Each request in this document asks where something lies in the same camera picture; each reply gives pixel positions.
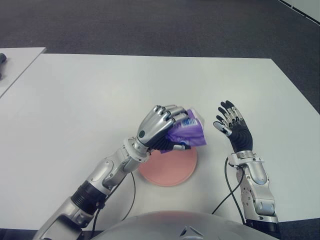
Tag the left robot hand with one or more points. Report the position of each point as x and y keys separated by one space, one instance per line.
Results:
x=152 y=125

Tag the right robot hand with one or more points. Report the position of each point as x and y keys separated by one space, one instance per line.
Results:
x=241 y=136

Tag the purple tissue paper pack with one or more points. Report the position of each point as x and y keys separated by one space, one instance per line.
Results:
x=190 y=132

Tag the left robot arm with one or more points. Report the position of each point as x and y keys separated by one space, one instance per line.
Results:
x=107 y=172

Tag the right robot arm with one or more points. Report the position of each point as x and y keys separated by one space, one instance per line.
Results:
x=257 y=180

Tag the pink round plate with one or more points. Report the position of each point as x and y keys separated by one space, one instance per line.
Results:
x=172 y=167

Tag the silver robot torso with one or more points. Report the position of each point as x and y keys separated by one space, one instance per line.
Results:
x=160 y=226

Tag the white side table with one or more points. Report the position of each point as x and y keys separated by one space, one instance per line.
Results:
x=22 y=60

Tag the black tool on side table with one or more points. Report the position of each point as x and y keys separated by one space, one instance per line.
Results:
x=2 y=58

